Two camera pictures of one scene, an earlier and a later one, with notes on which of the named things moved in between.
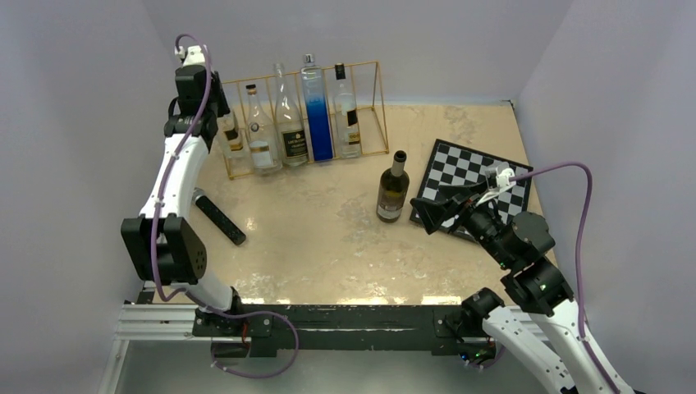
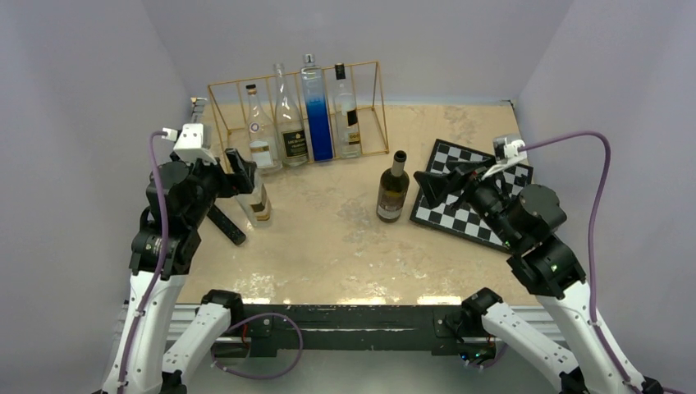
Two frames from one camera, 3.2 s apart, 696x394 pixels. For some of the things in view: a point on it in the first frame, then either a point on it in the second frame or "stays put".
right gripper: (464, 199) to (432, 185)
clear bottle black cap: (346, 118) stays put
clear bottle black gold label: (237, 144) to (257, 205)
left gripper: (216, 87) to (243, 170)
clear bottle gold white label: (264, 140) stays put
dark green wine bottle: (393, 189) stays put
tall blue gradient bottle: (320, 139) stays put
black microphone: (217, 217) stays put
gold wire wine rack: (303, 117) stays put
